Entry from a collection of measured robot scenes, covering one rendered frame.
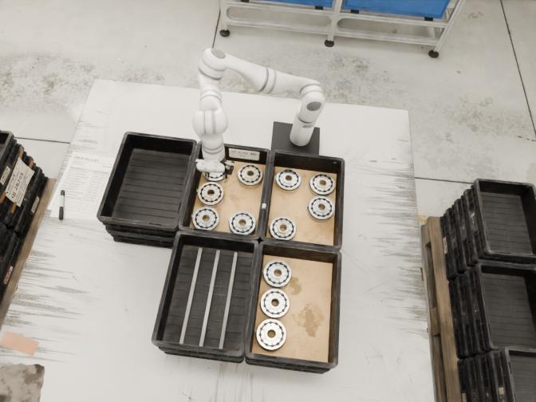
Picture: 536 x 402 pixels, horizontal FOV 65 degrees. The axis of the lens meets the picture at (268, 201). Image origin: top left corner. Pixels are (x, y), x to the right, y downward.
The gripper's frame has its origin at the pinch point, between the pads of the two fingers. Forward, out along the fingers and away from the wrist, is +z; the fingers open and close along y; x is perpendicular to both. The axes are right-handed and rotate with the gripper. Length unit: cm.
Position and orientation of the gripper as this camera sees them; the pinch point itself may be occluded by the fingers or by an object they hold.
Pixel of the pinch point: (216, 175)
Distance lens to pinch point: 155.1
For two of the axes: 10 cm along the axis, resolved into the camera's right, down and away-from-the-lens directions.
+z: -0.5, 4.6, 8.9
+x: -0.9, 8.8, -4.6
